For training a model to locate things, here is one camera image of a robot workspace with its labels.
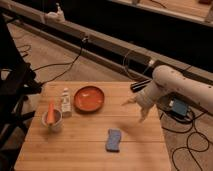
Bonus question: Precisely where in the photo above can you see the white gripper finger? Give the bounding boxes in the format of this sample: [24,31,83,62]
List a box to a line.
[139,108,149,122]
[122,97,136,106]

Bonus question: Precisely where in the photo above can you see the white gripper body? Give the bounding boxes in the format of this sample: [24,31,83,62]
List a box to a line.
[135,82,159,109]

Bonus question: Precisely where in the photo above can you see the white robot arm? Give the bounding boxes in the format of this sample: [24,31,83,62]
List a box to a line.
[124,65,213,122]

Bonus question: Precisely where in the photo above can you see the black cylindrical object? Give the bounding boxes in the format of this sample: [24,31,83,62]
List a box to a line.
[130,80,149,93]

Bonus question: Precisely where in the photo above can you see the blue power box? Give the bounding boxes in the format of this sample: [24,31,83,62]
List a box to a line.
[169,99,188,117]

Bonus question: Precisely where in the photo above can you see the blue sponge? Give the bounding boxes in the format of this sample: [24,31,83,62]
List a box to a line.
[105,129,121,152]

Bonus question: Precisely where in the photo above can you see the white tube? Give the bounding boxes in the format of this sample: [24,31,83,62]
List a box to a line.
[61,88,71,117]

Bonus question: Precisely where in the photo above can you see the orange carrot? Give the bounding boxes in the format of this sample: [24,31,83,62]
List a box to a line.
[46,101,55,125]

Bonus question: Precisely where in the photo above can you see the white cup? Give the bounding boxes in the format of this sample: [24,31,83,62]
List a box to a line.
[41,109,63,133]

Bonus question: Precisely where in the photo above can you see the black tripod stand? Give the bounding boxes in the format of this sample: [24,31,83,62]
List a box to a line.
[0,13,41,171]

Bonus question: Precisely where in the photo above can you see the black cables right floor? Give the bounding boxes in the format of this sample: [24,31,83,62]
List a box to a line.
[159,108,213,171]

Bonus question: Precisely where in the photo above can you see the black floor cable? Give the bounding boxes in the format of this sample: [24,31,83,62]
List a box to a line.
[16,36,88,84]

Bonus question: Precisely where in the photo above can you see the white device on rail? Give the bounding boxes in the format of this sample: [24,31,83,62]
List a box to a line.
[45,3,65,22]

